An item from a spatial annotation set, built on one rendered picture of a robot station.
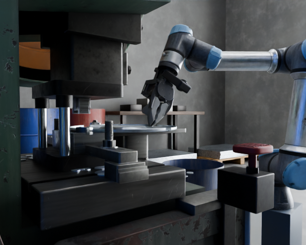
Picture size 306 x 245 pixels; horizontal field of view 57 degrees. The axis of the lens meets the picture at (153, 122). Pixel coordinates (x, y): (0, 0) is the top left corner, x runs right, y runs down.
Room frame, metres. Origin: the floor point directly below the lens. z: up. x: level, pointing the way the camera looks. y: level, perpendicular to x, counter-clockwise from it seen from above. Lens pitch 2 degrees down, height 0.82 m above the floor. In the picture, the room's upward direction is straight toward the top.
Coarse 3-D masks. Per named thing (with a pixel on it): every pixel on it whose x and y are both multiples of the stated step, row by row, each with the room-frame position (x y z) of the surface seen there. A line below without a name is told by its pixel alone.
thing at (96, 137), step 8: (56, 136) 0.70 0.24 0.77; (72, 136) 0.61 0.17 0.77; (80, 136) 0.61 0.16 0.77; (88, 136) 0.63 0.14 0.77; (96, 136) 0.64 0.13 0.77; (104, 136) 0.65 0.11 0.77; (56, 144) 0.70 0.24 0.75; (72, 144) 0.61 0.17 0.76; (80, 144) 0.61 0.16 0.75; (72, 152) 0.61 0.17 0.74; (80, 152) 0.61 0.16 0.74
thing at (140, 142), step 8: (184, 128) 0.80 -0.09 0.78; (120, 136) 0.72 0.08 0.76; (128, 136) 0.72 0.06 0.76; (136, 136) 0.73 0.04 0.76; (144, 136) 0.75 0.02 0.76; (120, 144) 0.72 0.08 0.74; (128, 144) 0.72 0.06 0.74; (136, 144) 0.73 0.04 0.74; (144, 144) 0.75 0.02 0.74; (144, 152) 0.75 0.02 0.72
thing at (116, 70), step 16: (64, 48) 0.63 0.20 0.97; (80, 48) 0.62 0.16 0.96; (96, 48) 0.64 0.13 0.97; (112, 48) 0.66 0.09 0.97; (64, 64) 0.63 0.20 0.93; (80, 64) 0.62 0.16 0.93; (96, 64) 0.64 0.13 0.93; (112, 64) 0.66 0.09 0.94; (80, 80) 0.62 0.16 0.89; (96, 80) 0.64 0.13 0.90; (112, 80) 0.66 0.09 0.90
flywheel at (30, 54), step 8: (24, 48) 0.93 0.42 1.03; (32, 48) 0.97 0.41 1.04; (40, 48) 0.99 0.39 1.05; (24, 56) 0.93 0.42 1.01; (32, 56) 0.94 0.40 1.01; (40, 56) 0.96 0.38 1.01; (48, 56) 0.97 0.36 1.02; (24, 64) 0.93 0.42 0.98; (32, 64) 0.94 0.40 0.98; (40, 64) 0.96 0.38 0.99; (48, 64) 0.97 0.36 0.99; (32, 72) 1.03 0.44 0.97; (40, 72) 1.03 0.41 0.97; (48, 72) 1.05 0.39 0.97
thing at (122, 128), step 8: (72, 128) 0.67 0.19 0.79; (96, 128) 0.76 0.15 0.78; (104, 128) 0.72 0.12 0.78; (120, 128) 0.70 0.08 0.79; (128, 128) 0.71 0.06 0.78; (136, 128) 0.72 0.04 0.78; (144, 128) 0.74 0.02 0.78; (152, 128) 0.76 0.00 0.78; (160, 128) 0.66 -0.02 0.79; (168, 128) 0.76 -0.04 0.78; (176, 128) 0.74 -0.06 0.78
